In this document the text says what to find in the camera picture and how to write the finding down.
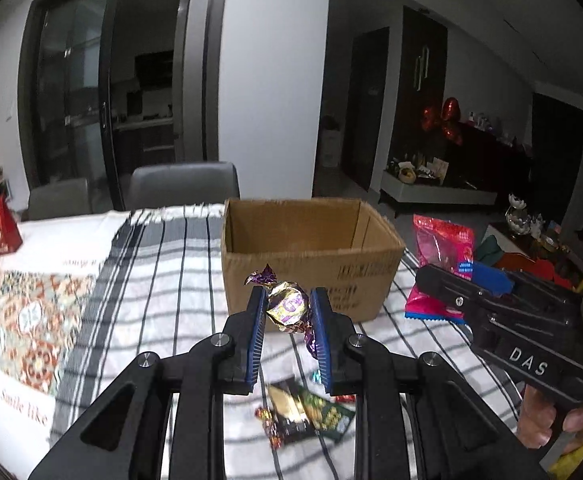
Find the tall dark wardrobe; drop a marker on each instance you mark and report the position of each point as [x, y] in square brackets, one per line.
[421, 90]

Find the white floral patterned tablecloth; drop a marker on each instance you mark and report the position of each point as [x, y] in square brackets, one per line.
[26, 320]

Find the person's right hand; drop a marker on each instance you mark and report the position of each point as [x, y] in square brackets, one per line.
[536, 417]

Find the glass sliding door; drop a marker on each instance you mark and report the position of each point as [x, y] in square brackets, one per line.
[71, 95]

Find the dark brown snack packet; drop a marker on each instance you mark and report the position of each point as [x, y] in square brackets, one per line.
[291, 415]

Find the pink snack packet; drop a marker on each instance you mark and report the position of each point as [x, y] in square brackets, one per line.
[441, 245]

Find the white low bench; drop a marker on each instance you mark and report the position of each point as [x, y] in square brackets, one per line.
[436, 195]

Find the dark coffee table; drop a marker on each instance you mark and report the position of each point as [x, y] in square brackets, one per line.
[546, 255]

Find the woven fruit basket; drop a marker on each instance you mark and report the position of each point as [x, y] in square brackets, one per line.
[407, 174]

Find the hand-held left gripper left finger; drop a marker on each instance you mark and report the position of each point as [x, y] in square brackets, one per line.
[256, 332]

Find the red gift bag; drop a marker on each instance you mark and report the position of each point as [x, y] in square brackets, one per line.
[0, 225]

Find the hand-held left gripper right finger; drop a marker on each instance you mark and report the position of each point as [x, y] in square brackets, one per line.
[321, 340]

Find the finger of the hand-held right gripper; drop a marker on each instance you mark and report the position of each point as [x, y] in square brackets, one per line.
[491, 277]
[446, 290]

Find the dark green cloth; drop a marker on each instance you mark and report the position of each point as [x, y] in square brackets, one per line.
[489, 250]

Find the grey dining chair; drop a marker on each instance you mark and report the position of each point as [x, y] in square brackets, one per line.
[59, 200]
[184, 185]

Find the glass lotus ornament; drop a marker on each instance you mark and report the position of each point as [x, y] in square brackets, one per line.
[517, 215]

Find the red foil balloon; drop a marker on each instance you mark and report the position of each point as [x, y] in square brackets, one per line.
[451, 108]
[452, 133]
[429, 120]

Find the purple gold candy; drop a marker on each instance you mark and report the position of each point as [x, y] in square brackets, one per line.
[286, 305]

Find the kitchen counter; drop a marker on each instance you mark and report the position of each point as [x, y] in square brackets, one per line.
[144, 135]

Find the green yellow snack packet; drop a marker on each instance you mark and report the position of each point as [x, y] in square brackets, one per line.
[329, 412]

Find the grey striped cloth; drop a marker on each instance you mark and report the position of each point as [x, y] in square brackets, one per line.
[171, 285]

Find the brown cardboard box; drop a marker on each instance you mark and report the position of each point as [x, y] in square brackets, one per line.
[296, 265]

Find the dark interior door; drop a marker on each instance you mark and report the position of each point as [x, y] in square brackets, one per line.
[364, 110]

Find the dark wooden sideboard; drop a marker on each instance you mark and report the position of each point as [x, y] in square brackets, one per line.
[491, 160]

